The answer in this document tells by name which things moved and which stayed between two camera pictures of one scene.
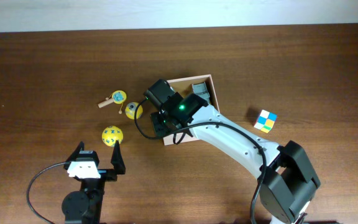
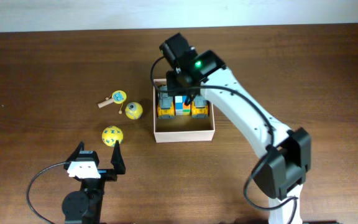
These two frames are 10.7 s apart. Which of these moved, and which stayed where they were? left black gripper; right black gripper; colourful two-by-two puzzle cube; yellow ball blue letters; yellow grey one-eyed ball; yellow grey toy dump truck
Moved: yellow grey toy dump truck; right black gripper; colourful two-by-two puzzle cube
Stayed: yellow grey one-eyed ball; left black gripper; yellow ball blue letters
